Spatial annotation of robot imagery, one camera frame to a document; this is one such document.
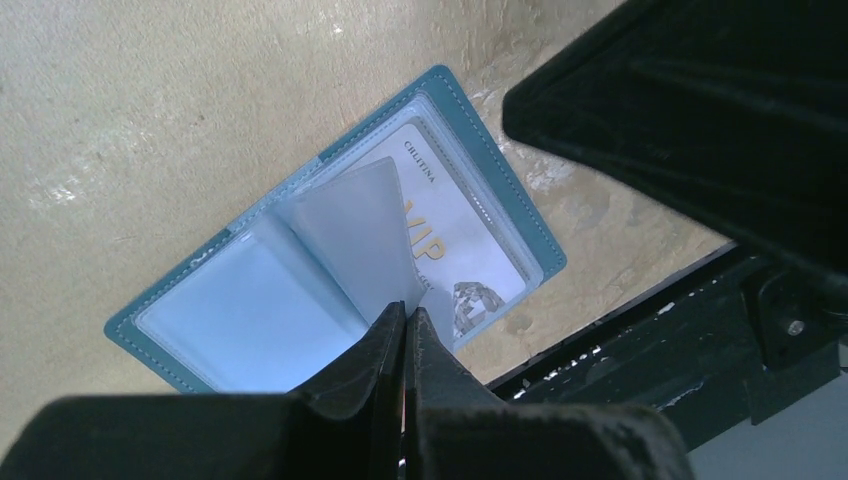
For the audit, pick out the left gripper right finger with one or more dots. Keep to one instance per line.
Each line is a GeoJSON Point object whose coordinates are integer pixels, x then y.
{"type": "Point", "coordinates": [456, 428]}

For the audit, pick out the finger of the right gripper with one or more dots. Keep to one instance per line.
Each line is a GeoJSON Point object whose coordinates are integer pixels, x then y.
{"type": "Point", "coordinates": [733, 113]}

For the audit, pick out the white VIP card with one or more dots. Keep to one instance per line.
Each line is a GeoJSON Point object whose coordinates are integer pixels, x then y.
{"type": "Point", "coordinates": [454, 249]}

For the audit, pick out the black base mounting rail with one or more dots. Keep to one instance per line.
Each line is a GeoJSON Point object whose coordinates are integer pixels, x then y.
{"type": "Point", "coordinates": [733, 337]}

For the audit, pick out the blue card holder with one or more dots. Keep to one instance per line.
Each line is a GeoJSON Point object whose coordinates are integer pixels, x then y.
{"type": "Point", "coordinates": [300, 277]}

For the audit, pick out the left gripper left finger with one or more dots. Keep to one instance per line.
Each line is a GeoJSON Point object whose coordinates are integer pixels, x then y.
{"type": "Point", "coordinates": [344, 420]}

